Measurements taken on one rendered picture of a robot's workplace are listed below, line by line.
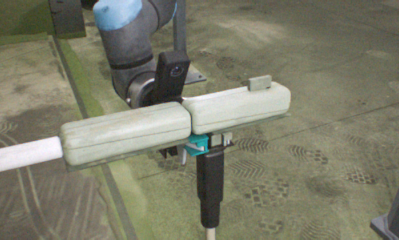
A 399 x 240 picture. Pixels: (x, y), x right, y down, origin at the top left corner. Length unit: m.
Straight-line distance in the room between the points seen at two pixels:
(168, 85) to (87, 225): 0.56
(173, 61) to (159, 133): 0.15
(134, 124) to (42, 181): 0.80
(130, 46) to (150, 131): 0.29
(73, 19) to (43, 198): 1.49
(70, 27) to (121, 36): 1.76
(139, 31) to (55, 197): 0.61
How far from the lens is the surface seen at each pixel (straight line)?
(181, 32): 1.72
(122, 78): 0.72
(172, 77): 0.56
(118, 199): 1.08
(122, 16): 0.68
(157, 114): 0.43
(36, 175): 1.23
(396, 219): 1.08
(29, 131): 1.45
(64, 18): 2.42
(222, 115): 0.46
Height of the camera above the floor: 0.78
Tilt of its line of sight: 32 degrees down
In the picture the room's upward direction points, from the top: straight up
